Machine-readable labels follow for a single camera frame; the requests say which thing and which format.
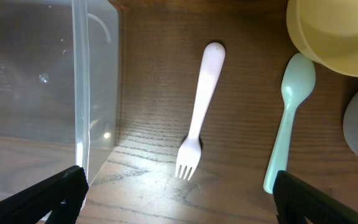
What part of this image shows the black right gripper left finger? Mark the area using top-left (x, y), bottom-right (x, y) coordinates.
top-left (0, 166), bottom-right (89, 224)

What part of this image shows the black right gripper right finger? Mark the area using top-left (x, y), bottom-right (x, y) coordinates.
top-left (273, 170), bottom-right (358, 224)

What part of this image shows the yellow bowl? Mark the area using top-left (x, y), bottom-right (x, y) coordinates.
top-left (286, 0), bottom-right (358, 77)

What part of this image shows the clear plastic container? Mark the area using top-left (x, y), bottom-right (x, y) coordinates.
top-left (0, 0), bottom-right (119, 201)

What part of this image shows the pink plastic fork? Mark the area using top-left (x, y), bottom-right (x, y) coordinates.
top-left (175, 42), bottom-right (226, 180)

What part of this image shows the mint green plastic spoon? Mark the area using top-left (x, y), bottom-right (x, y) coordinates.
top-left (263, 52), bottom-right (316, 194)

